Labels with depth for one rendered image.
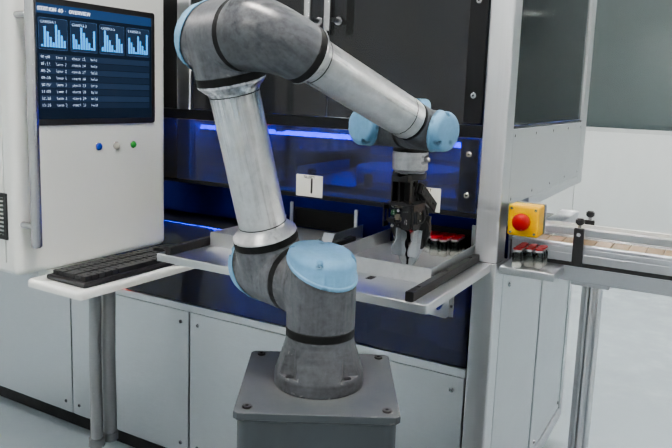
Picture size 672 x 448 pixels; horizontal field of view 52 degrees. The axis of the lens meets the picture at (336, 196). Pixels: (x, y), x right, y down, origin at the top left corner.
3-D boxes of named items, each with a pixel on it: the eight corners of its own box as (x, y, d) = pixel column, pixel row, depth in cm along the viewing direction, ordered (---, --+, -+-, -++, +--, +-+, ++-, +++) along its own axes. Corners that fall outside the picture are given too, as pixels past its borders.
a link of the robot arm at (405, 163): (401, 149, 151) (436, 152, 147) (400, 170, 152) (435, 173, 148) (386, 151, 145) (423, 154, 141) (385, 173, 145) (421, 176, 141)
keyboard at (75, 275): (166, 250, 202) (166, 241, 202) (202, 257, 195) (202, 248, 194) (46, 279, 168) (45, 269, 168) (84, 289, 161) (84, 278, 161)
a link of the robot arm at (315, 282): (315, 342, 109) (318, 258, 107) (265, 319, 119) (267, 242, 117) (370, 327, 117) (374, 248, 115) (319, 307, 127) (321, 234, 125)
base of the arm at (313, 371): (364, 401, 111) (367, 342, 110) (270, 398, 111) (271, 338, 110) (361, 364, 126) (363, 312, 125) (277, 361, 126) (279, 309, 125)
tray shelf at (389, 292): (271, 229, 208) (271, 223, 208) (499, 265, 174) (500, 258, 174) (156, 260, 167) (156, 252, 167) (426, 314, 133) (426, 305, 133)
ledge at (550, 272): (514, 262, 179) (515, 254, 178) (566, 269, 172) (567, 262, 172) (498, 273, 167) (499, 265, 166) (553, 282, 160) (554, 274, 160)
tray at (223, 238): (285, 225, 206) (285, 214, 205) (362, 237, 193) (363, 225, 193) (210, 245, 177) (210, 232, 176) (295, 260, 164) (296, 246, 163)
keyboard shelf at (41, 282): (142, 251, 211) (142, 242, 210) (212, 265, 197) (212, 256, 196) (6, 283, 173) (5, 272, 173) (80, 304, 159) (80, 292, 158)
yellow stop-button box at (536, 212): (514, 229, 170) (517, 200, 169) (544, 233, 167) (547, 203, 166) (506, 234, 164) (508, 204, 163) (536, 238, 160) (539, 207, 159)
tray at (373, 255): (388, 241, 189) (389, 228, 189) (481, 255, 177) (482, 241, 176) (325, 266, 160) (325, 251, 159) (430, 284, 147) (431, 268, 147)
